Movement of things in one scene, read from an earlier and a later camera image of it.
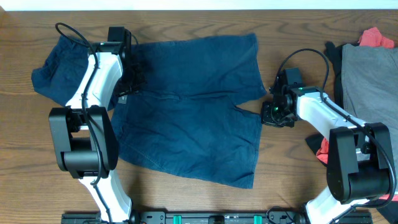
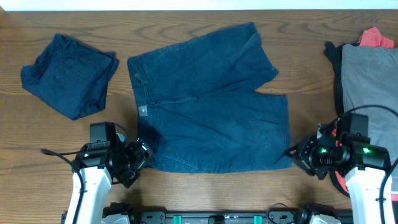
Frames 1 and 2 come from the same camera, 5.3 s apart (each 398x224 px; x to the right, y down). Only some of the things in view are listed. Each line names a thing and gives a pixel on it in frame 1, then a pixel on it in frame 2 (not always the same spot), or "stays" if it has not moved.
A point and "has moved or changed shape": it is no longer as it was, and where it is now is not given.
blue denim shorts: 185,122 has moved or changed shape
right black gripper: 266,119 → 301,156
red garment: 372,37 stays
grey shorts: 370,76 stays
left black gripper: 140,81 → 140,157
